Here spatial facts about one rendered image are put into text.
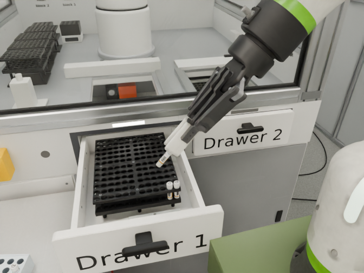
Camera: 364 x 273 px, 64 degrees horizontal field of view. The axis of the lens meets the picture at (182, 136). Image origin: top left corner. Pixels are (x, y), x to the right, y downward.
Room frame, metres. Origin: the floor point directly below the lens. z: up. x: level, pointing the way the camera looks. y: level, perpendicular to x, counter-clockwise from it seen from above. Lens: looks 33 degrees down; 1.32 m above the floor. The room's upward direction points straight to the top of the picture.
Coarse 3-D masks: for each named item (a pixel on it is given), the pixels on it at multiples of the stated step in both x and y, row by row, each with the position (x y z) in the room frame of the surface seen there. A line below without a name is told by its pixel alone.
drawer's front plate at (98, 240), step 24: (168, 216) 0.34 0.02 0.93; (192, 216) 0.35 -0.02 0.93; (216, 216) 0.35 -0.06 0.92; (72, 240) 0.30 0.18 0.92; (96, 240) 0.31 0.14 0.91; (120, 240) 0.32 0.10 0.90; (168, 240) 0.34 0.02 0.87; (192, 240) 0.35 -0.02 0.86; (72, 264) 0.30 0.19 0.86; (96, 264) 0.31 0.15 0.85; (120, 264) 0.32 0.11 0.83
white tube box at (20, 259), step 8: (0, 256) 0.36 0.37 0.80; (8, 256) 0.36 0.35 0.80; (16, 256) 0.36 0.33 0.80; (24, 256) 0.36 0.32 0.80; (0, 264) 0.34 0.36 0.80; (8, 264) 0.34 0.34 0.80; (24, 264) 0.34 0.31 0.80; (32, 264) 0.36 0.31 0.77; (0, 272) 0.32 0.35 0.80; (8, 272) 0.32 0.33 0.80; (24, 272) 0.33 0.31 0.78
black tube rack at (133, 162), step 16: (96, 144) 0.60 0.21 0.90; (112, 144) 0.60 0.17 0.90; (128, 144) 0.60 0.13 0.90; (144, 144) 0.60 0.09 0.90; (160, 144) 0.60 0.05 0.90; (112, 160) 0.54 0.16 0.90; (128, 160) 0.58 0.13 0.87; (144, 160) 0.54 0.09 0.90; (96, 176) 0.51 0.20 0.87; (112, 176) 0.48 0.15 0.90; (128, 176) 0.48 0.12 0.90; (144, 176) 0.48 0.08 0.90; (160, 176) 0.48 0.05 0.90; (176, 176) 0.48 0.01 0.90; (96, 192) 0.44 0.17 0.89; (112, 192) 0.43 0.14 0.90; (144, 192) 0.46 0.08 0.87; (96, 208) 0.42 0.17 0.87; (112, 208) 0.42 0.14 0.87; (128, 208) 0.42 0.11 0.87; (144, 208) 0.42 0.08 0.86
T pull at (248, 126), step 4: (244, 124) 0.68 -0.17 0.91; (248, 124) 0.68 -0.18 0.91; (240, 128) 0.66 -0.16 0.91; (244, 128) 0.66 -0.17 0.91; (248, 128) 0.66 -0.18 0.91; (252, 128) 0.66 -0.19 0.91; (256, 128) 0.66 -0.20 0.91; (260, 128) 0.66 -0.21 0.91; (240, 132) 0.65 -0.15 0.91; (244, 132) 0.65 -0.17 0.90; (248, 132) 0.65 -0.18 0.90; (252, 132) 0.66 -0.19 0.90
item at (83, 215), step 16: (144, 128) 0.69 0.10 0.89; (160, 128) 0.69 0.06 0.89; (80, 160) 0.54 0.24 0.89; (96, 160) 0.62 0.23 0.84; (176, 160) 0.62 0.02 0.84; (80, 176) 0.49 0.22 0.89; (192, 176) 0.49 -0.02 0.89; (80, 192) 0.44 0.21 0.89; (192, 192) 0.45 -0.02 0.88; (80, 208) 0.40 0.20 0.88; (160, 208) 0.45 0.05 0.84; (176, 208) 0.45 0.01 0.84; (192, 208) 0.45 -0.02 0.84; (80, 224) 0.37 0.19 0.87; (96, 224) 0.40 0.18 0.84
